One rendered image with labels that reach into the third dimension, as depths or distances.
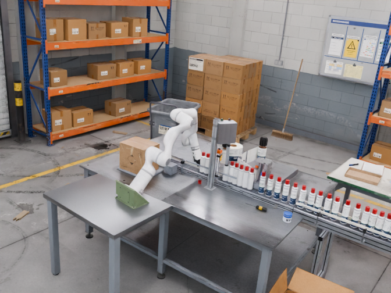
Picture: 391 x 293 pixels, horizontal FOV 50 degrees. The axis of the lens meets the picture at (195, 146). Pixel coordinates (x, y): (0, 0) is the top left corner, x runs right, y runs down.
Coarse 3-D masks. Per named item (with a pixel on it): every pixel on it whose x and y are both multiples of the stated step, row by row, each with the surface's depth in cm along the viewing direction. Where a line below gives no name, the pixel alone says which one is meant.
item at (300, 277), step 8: (296, 272) 238; (304, 272) 237; (280, 280) 224; (296, 280) 235; (304, 280) 234; (312, 280) 233; (320, 280) 232; (328, 280) 231; (272, 288) 214; (280, 288) 225; (296, 288) 233; (304, 288) 231; (312, 288) 230; (320, 288) 229; (328, 288) 228; (336, 288) 227; (344, 288) 226
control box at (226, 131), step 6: (222, 126) 359; (228, 126) 361; (234, 126) 364; (222, 132) 362; (228, 132) 363; (234, 132) 366; (216, 138) 366; (222, 138) 364; (228, 138) 366; (234, 138) 368
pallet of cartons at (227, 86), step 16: (192, 64) 740; (208, 64) 722; (224, 64) 706; (240, 64) 700; (256, 64) 731; (192, 80) 749; (208, 80) 731; (224, 80) 714; (240, 80) 697; (256, 80) 749; (192, 96) 759; (208, 96) 740; (224, 96) 722; (240, 96) 710; (256, 96) 767; (208, 112) 749; (224, 112) 731; (240, 112) 727; (256, 112) 787; (208, 128) 758; (240, 128) 745; (256, 128) 794
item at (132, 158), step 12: (120, 144) 397; (132, 144) 394; (144, 144) 397; (156, 144) 399; (120, 156) 402; (132, 156) 393; (144, 156) 386; (120, 168) 406; (132, 168) 398; (156, 168) 408
